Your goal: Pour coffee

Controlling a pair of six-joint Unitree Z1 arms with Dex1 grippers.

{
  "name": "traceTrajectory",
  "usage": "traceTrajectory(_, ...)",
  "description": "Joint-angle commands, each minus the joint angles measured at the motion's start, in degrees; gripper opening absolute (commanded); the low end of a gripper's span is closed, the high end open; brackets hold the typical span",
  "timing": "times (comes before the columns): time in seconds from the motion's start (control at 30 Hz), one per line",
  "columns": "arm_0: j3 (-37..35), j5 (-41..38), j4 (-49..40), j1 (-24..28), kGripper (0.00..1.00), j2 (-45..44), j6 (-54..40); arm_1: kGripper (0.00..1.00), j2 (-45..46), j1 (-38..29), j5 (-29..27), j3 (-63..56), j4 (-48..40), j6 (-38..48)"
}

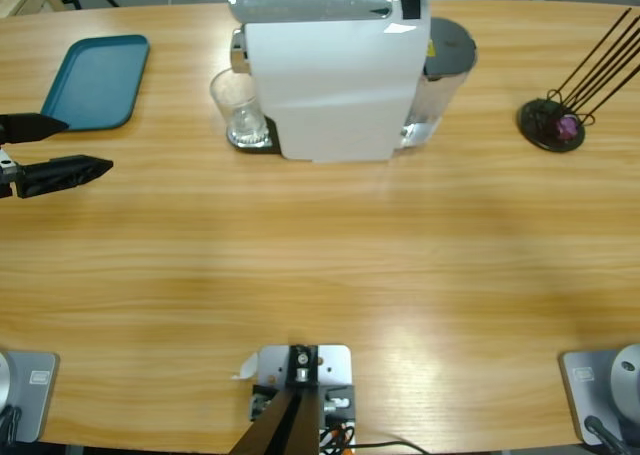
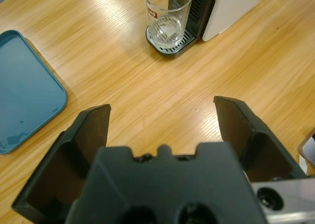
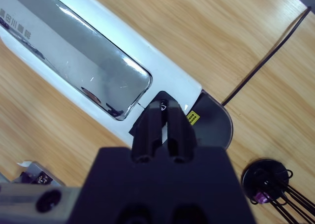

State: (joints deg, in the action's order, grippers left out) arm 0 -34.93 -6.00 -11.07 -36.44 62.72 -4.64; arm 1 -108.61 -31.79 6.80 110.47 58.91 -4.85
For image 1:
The teal plastic tray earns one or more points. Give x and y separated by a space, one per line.
95 75

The silver drip tray grid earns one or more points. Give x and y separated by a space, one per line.
272 140

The black capsule holder with rods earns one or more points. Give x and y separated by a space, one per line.
545 135

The grey coffee machine lever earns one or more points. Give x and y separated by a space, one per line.
300 5

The purple coffee capsule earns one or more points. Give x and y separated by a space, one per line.
567 126

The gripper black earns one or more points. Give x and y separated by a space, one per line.
7 175

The white mount block dark post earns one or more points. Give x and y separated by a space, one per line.
332 365

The white capsule coffee machine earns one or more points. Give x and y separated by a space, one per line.
340 90

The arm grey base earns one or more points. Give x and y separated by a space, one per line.
600 390
20 390

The clear water tank black lid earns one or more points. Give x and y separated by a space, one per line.
450 45

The white tape tag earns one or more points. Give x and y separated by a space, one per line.
247 367

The clear glass cup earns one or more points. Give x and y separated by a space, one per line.
240 105

